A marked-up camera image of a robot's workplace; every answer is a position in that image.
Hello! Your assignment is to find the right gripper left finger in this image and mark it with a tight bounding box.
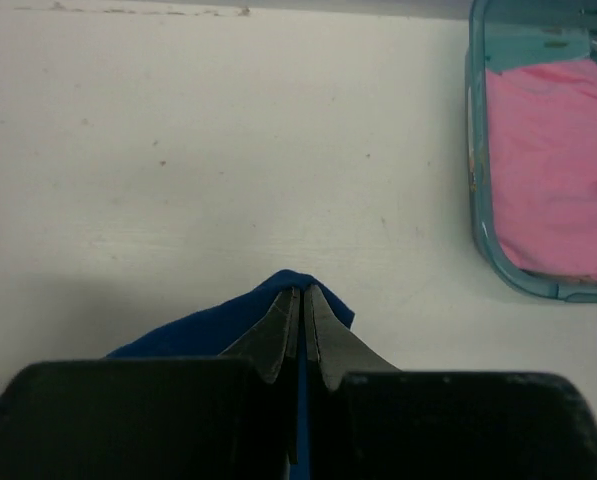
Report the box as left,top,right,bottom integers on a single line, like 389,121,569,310
0,288,301,479

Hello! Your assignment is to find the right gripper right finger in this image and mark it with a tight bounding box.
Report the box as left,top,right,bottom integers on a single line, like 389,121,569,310
304,286,597,479

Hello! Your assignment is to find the navy blue t-shirt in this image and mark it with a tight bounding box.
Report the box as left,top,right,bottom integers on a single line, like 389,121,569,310
0,269,357,480

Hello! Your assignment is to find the pink t-shirt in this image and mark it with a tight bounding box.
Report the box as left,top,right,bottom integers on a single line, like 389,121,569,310
486,59,597,281

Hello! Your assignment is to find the teal plastic basket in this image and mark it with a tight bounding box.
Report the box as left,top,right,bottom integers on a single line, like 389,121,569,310
465,1,597,303

